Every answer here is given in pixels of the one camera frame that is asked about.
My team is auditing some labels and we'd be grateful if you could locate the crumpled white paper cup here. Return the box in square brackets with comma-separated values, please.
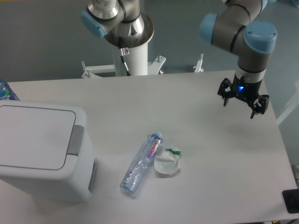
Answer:
[154, 147, 182, 175]

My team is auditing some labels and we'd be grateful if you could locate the black device at edge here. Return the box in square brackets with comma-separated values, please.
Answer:
[282, 189, 299, 214]

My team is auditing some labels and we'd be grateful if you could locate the metal bracket at right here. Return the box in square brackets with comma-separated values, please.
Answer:
[292, 164, 299, 185]

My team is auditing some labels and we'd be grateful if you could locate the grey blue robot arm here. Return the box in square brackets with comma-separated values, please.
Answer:
[80, 0, 278, 115]

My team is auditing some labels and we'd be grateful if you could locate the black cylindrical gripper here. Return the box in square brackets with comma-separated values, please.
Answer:
[217, 77, 270, 119]

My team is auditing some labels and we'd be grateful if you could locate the black cable on pedestal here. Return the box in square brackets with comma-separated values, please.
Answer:
[118, 37, 132, 77]

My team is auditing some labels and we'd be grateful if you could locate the crushed clear plastic bottle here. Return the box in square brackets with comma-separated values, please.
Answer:
[120, 132, 162, 195]

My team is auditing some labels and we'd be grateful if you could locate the white plastic trash can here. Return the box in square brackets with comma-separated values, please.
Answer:
[0, 100, 97, 202]

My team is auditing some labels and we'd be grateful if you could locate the white frame at right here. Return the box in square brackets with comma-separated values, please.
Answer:
[277, 80, 299, 125]

